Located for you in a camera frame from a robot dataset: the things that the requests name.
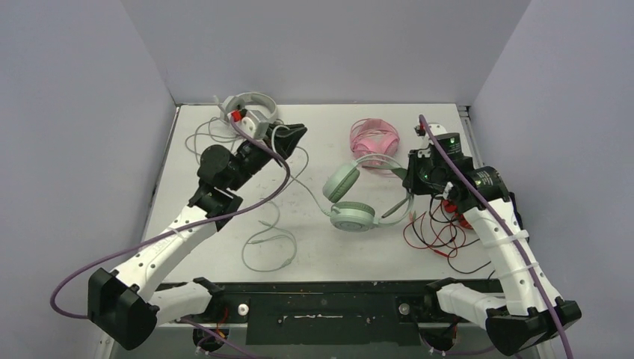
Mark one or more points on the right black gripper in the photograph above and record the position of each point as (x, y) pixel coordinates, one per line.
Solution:
(416, 177)

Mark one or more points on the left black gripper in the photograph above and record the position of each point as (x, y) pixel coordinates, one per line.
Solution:
(284, 137)

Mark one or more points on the pink cat-ear headphones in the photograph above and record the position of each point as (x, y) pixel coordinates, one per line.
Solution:
(374, 138)

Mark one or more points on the mint green headphones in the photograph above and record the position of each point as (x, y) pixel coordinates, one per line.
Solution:
(350, 216)

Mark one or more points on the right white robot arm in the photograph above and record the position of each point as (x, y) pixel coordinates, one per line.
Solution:
(532, 310)

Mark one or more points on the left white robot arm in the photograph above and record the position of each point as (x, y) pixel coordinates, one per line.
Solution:
(163, 257)

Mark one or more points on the red and black headphones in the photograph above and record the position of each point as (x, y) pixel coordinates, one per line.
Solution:
(443, 232)

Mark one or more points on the white gaming headset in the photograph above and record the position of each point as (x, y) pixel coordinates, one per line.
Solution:
(219, 128)

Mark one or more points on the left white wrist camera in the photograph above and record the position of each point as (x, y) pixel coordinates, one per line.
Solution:
(253, 123)

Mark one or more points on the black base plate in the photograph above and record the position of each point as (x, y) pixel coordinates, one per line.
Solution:
(311, 313)

